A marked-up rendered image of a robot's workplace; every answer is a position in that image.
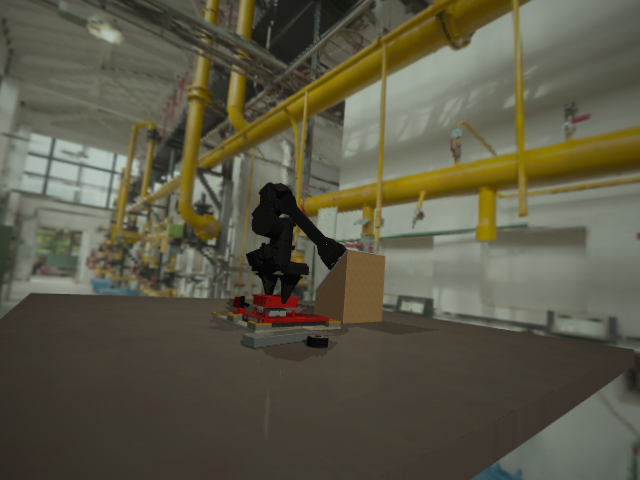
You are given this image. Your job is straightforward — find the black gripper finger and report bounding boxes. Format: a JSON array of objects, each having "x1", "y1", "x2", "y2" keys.
[
  {"x1": 255, "y1": 273, "x2": 278, "y2": 295},
  {"x1": 277, "y1": 274, "x2": 303, "y2": 304}
]

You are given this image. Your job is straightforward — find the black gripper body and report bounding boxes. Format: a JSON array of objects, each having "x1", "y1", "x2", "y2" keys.
[{"x1": 251, "y1": 240, "x2": 309, "y2": 276}]

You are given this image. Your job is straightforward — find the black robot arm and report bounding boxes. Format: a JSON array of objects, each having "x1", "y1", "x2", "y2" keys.
[{"x1": 246, "y1": 182, "x2": 347, "y2": 270}]

